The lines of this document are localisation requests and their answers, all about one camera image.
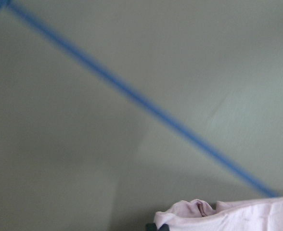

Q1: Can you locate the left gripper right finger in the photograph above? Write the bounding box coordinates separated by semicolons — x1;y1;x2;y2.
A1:
161;224;168;231

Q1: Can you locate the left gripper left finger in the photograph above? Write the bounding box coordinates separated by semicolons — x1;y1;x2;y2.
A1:
145;223;158;231

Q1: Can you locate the pink snoopy t-shirt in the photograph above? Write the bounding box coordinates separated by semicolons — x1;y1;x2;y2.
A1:
154;197;283;231

